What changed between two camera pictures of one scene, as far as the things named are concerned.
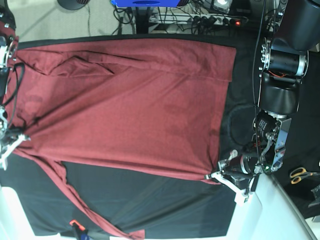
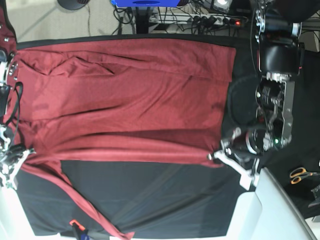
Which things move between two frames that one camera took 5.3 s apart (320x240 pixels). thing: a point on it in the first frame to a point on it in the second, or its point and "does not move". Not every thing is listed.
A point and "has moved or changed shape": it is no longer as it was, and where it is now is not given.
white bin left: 15,224 does not move
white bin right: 269,214 does not move
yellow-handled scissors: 296,175 does not move
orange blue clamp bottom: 81,230 does not move
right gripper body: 238,173 to 243,150
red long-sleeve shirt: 150,106 has moved or changed shape
